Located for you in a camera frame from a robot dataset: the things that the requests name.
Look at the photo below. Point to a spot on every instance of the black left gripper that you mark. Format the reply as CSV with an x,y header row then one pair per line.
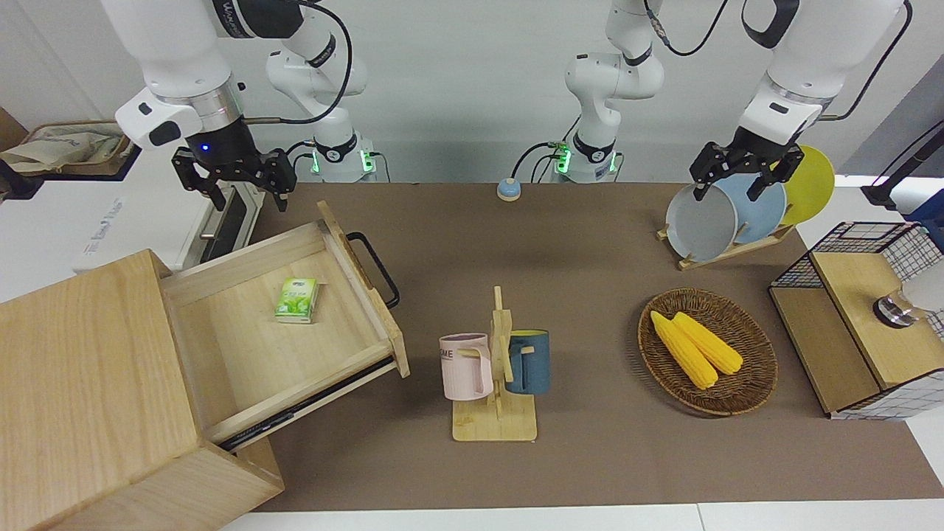
x,y
759,153

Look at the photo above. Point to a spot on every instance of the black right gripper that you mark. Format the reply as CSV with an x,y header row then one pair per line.
x,y
221,151

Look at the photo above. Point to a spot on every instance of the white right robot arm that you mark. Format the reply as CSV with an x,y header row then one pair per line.
x,y
169,51

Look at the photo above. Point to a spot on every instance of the light wooden drawer cabinet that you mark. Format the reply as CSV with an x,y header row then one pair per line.
x,y
88,383

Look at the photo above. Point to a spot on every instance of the light blue plate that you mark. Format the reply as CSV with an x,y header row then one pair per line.
x,y
759,221

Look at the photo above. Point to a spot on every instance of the yellow plate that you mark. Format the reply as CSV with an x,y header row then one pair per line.
x,y
811,184

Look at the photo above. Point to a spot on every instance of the grey plate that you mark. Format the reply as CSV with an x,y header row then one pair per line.
x,y
700,225

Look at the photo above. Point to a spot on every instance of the wooden plate rack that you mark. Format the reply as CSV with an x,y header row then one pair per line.
x,y
726,254

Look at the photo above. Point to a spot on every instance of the white toaster oven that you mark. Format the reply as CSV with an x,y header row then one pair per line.
x,y
140,228

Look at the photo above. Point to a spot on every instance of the green tissue pack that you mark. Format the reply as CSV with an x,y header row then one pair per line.
x,y
296,300

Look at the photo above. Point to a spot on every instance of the cardboard box with bags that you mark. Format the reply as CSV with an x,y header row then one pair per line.
x,y
66,144

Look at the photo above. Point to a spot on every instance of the brown table mat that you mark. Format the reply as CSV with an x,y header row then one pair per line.
x,y
590,258

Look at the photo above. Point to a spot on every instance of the yellow corn cob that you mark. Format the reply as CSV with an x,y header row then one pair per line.
x,y
682,350
712,345

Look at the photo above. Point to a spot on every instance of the blue clamp block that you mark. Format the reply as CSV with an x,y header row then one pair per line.
x,y
931,221

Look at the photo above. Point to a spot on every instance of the brown wicker basket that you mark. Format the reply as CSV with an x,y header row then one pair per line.
x,y
752,369

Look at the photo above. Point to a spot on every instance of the white device housing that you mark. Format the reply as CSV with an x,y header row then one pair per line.
x,y
929,291

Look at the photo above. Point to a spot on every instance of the dark blue mug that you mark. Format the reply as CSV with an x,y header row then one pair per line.
x,y
535,361

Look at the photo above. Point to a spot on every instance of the pink mug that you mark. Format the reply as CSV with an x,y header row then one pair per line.
x,y
461,369

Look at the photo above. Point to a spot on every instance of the wooden mug rack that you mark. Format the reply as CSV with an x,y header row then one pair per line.
x,y
494,424

